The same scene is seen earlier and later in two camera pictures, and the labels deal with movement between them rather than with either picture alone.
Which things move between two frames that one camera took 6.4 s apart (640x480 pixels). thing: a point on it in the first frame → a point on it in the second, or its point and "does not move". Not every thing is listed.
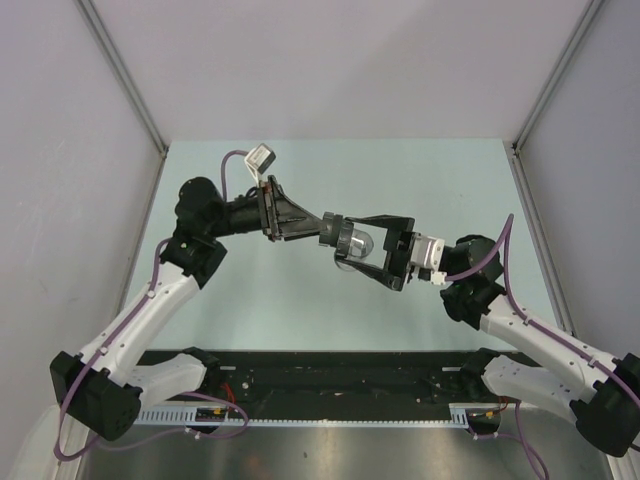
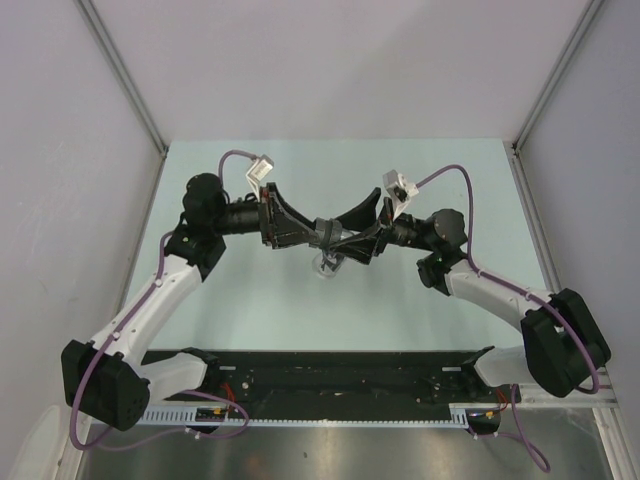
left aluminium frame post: x=114 y=56 does not move
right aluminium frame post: x=582 y=27 does not move
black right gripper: x=397 y=244 → x=371 y=242
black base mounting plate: x=335 y=383 does not move
